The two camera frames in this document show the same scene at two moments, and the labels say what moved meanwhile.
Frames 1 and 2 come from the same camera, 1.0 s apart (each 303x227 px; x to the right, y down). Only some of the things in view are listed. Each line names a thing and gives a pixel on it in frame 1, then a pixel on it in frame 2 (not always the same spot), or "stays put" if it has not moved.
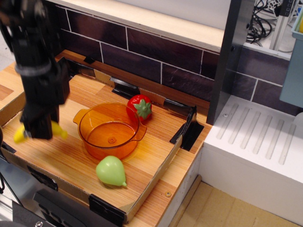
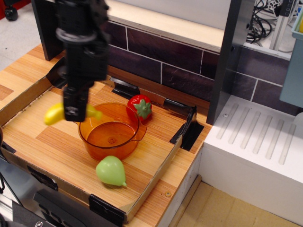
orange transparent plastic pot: [110, 131] stays put
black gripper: [46, 87] -> [87, 62]
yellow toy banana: [21, 135] -> [56, 113]
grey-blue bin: [292, 90] stays put
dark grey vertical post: [235, 34] stays put
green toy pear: [110, 170] stays put
